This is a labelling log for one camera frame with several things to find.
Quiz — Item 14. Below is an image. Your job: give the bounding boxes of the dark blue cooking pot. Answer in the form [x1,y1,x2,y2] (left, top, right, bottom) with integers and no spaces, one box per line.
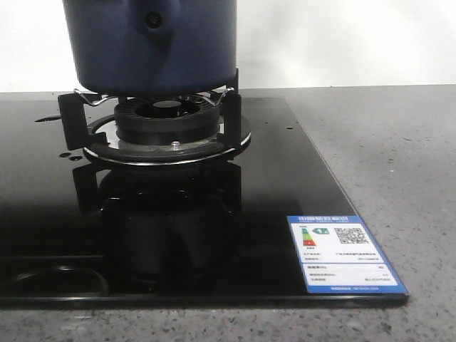
[63,0,237,96]

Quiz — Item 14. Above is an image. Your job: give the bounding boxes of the right gas burner head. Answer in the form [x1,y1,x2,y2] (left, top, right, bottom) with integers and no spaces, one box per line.
[114,97,220,145]

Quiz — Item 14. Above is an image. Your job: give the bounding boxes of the black right pan support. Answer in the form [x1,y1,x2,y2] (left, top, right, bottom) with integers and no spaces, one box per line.
[58,76,251,167]

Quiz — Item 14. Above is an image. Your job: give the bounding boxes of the blue energy label sticker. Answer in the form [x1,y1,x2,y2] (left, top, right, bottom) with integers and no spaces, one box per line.
[287,215,408,295]

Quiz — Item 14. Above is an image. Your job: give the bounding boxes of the black glass gas cooktop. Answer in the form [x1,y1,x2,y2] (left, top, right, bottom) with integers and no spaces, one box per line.
[1,98,409,309]

